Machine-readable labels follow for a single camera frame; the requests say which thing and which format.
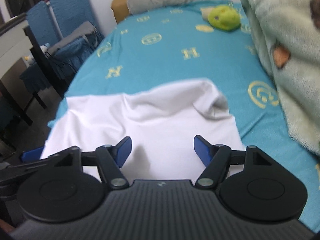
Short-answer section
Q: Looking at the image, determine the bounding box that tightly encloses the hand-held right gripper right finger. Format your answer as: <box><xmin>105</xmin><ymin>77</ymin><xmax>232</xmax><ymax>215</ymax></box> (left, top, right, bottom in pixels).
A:
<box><xmin>194</xmin><ymin>135</ymin><xmax>273</xmax><ymax>188</ymax></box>

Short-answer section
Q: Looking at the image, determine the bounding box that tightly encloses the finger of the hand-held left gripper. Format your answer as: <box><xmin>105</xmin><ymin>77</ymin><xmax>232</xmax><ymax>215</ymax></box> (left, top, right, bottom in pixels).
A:
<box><xmin>0</xmin><ymin>146</ymin><xmax>59</xmax><ymax>178</ymax></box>

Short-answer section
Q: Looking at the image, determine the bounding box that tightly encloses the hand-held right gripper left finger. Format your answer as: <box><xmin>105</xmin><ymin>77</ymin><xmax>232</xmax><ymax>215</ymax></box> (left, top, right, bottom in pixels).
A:
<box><xmin>53</xmin><ymin>137</ymin><xmax>132</xmax><ymax>188</ymax></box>

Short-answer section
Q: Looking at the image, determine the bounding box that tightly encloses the white t-shirt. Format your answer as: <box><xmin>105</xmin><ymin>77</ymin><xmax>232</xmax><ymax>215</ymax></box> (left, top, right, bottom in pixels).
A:
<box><xmin>40</xmin><ymin>79</ymin><xmax>247</xmax><ymax>183</ymax></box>

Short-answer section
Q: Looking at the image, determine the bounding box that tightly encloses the bed with teal printed sheet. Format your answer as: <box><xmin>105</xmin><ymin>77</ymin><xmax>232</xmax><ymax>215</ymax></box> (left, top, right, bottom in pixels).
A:
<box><xmin>47</xmin><ymin>0</ymin><xmax>320</xmax><ymax>232</ymax></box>

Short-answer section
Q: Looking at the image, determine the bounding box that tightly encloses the small white blue plush toy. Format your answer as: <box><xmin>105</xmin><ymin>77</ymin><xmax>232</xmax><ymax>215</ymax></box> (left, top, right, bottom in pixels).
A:
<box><xmin>24</xmin><ymin>44</ymin><xmax>51</xmax><ymax>65</ymax></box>

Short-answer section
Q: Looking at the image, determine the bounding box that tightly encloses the grey cloth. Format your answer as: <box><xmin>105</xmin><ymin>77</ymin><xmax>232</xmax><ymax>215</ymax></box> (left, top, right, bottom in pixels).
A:
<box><xmin>49</xmin><ymin>21</ymin><xmax>98</xmax><ymax>53</ymax></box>

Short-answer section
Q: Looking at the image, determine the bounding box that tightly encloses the green plush toy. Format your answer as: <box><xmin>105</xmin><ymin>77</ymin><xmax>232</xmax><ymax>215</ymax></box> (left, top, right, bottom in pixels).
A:
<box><xmin>201</xmin><ymin>5</ymin><xmax>242</xmax><ymax>32</ymax></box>

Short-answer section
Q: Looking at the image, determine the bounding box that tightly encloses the green fleece animal print blanket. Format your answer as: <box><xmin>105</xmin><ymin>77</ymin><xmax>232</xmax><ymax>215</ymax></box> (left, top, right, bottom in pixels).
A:
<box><xmin>240</xmin><ymin>0</ymin><xmax>320</xmax><ymax>157</ymax></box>

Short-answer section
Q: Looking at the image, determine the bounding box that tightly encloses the yellow bed headboard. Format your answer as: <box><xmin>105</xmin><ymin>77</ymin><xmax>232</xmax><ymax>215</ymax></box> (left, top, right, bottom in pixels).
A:
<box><xmin>111</xmin><ymin>0</ymin><xmax>130</xmax><ymax>24</ymax></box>

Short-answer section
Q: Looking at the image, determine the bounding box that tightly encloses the white table with dark frame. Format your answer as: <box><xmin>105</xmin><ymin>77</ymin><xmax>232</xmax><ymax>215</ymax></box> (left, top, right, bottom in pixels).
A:
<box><xmin>0</xmin><ymin>12</ymin><xmax>68</xmax><ymax>126</ymax></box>

